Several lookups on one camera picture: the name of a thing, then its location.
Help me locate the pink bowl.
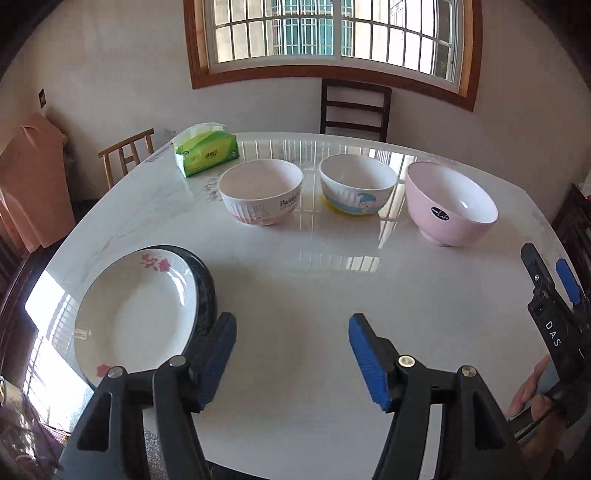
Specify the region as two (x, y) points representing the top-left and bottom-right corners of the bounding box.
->
(405, 161), (499, 247)

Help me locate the white plate with pink flowers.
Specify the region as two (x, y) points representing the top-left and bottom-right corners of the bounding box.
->
(73, 248), (198, 386)

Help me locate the dark rimmed plate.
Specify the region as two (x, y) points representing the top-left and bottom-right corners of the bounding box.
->
(158, 245), (217, 339)

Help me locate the white bowl with blue cartoon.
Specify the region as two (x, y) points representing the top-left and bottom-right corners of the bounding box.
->
(318, 154), (399, 216)

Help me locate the white rabbit print bowl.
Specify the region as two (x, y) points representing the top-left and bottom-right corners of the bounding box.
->
(217, 159), (304, 226)

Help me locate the person's right hand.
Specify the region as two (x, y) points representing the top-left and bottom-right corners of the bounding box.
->
(508, 355), (565, 469)

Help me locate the dark wooden chair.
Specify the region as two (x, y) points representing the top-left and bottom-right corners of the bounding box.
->
(320, 79), (392, 142)

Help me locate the orange cloth covered object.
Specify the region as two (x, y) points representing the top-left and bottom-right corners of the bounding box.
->
(1, 113), (75, 253)

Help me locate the wooden framed barred window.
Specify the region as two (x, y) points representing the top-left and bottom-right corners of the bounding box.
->
(183, 0), (483, 111)

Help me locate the light wooden chair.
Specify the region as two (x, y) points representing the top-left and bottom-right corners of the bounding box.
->
(97, 129), (154, 189)

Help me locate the green tissue pack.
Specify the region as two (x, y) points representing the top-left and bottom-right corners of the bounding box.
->
(171, 122), (239, 178)

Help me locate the black wall switch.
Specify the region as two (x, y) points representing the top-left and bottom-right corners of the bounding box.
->
(38, 89), (47, 109)

